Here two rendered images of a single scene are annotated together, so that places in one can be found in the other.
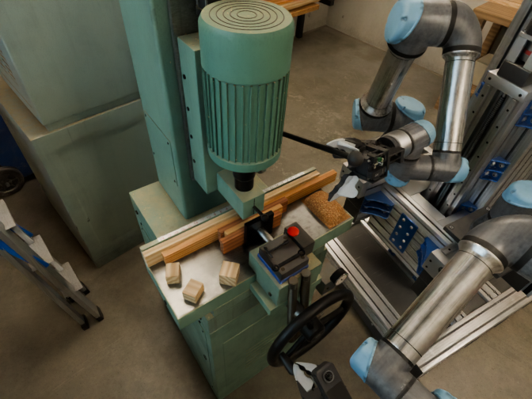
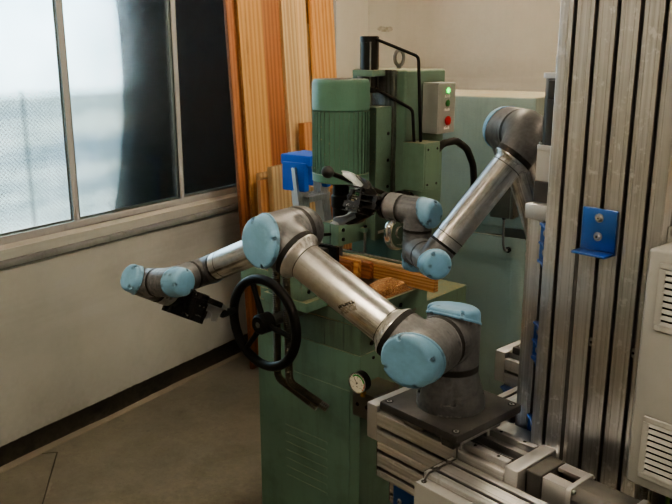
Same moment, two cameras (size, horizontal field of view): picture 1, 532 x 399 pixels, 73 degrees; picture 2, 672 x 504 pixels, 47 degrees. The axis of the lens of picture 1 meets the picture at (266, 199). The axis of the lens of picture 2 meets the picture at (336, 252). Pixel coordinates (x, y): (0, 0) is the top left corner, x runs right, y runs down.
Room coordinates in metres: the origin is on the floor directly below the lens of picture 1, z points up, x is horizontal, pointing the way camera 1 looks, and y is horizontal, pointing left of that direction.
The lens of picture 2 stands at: (0.25, -2.28, 1.57)
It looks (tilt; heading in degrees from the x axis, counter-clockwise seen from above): 14 degrees down; 80
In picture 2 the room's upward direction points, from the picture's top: straight up
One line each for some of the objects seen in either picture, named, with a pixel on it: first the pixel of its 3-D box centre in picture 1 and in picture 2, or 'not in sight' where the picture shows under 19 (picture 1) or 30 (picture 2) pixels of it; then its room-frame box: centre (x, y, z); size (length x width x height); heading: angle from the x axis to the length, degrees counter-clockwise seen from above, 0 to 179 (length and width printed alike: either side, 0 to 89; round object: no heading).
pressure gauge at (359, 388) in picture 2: (337, 277); (360, 384); (0.68, -0.27, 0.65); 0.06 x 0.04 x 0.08; 129
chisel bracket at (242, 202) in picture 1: (240, 192); (345, 232); (0.70, 0.07, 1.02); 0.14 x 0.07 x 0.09; 39
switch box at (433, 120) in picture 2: not in sight; (439, 107); (1.02, 0.15, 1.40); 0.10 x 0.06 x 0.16; 39
